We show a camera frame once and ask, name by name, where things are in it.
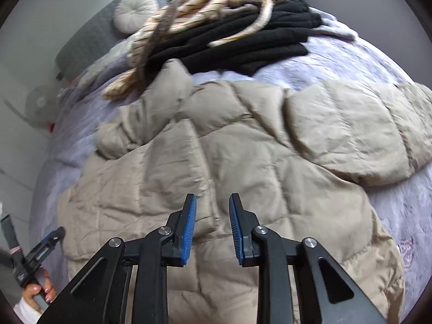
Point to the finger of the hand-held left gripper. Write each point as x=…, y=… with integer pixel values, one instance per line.
x=47, y=243

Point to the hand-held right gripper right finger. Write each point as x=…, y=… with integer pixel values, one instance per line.
x=236, y=229

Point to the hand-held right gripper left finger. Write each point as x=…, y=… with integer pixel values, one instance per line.
x=189, y=229

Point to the beige puffer jacket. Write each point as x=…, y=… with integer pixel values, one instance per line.
x=253, y=141

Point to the person's left forearm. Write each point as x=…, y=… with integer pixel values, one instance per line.
x=25, y=314

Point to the black folded clothes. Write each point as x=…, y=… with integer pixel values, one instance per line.
x=219, y=44

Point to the person's left hand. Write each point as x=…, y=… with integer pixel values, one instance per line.
x=43, y=288

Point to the small red object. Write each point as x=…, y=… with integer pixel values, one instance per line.
x=51, y=127

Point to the white fan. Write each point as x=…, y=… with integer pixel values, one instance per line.
x=40, y=103

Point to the lavender embossed blanket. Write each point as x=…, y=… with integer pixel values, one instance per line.
x=354, y=64

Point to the grey quilted headboard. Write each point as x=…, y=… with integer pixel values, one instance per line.
x=87, y=37

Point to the round white cushion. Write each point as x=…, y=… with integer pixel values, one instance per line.
x=135, y=11

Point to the light grey garment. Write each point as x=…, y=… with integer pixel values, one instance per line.
x=337, y=28

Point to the cream striped garment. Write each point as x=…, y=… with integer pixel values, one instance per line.
x=202, y=3

